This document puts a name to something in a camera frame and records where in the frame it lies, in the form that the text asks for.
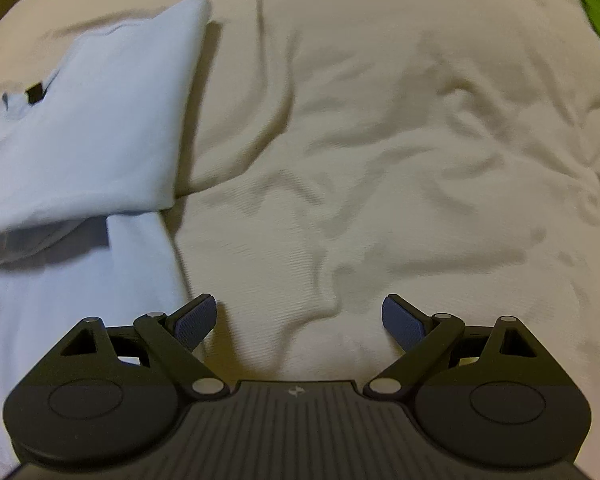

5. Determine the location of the light blue sweater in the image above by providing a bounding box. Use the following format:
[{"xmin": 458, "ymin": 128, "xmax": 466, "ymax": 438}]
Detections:
[{"xmin": 0, "ymin": 0, "xmax": 210, "ymax": 478}]

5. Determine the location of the beige bed cover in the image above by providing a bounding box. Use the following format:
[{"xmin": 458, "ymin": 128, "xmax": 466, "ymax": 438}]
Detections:
[{"xmin": 0, "ymin": 0, "xmax": 600, "ymax": 479}]

